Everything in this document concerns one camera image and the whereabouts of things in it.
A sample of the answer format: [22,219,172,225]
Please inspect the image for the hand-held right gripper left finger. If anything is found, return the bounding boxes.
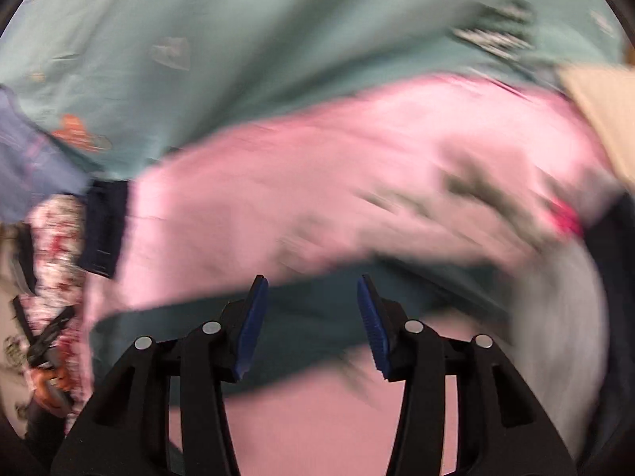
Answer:
[52,275,269,476]

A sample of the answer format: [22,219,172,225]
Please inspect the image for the light blue cloth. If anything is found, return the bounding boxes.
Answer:
[0,84,97,221]

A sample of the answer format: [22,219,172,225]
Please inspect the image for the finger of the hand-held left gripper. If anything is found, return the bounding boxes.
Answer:
[27,305,77,374]

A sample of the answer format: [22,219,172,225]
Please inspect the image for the green printed bedsheet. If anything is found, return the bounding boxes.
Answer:
[0,0,627,184]

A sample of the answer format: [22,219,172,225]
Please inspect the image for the grey cloth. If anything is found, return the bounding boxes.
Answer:
[511,242,612,459]

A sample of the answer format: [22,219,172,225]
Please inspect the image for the dark teal pants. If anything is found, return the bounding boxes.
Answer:
[89,263,512,400]

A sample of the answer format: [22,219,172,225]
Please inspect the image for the dark cloth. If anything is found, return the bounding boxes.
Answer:
[584,197,635,462]

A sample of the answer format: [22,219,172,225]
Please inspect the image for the pink floral blanket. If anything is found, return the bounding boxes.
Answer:
[82,72,626,476]

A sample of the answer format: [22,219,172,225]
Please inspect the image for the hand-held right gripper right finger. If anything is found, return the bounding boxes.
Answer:
[357,274,579,476]

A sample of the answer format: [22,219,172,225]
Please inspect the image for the navy cloth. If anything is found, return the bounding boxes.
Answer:
[81,180,131,279]

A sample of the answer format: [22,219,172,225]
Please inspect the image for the red floral quilt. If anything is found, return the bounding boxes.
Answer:
[27,194,96,430]

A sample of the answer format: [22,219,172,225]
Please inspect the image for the beige cloth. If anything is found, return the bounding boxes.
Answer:
[556,63,635,186]

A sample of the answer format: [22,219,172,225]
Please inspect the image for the black strap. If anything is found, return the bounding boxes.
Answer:
[12,225,40,348]

